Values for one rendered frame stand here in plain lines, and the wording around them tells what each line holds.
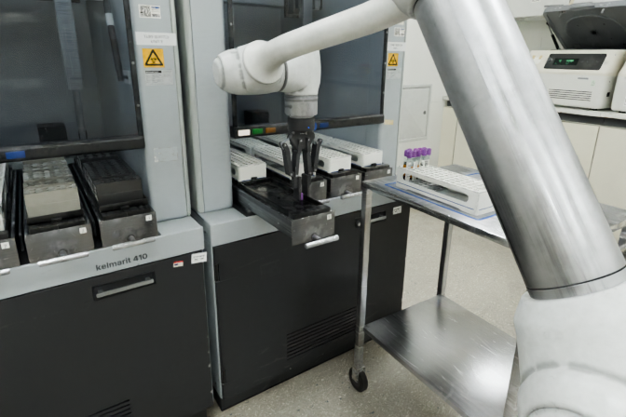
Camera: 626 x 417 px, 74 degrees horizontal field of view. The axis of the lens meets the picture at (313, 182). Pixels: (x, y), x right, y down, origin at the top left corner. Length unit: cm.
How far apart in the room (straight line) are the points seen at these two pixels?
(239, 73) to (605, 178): 254
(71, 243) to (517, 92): 100
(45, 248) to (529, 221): 101
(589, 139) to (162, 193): 258
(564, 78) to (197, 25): 246
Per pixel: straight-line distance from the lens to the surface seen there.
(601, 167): 310
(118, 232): 116
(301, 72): 107
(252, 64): 97
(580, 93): 313
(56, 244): 115
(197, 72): 123
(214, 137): 126
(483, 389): 143
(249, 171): 134
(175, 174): 125
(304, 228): 107
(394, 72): 164
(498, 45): 52
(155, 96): 120
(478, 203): 112
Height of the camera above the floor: 120
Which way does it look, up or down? 17 degrees down
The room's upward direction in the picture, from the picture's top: 1 degrees clockwise
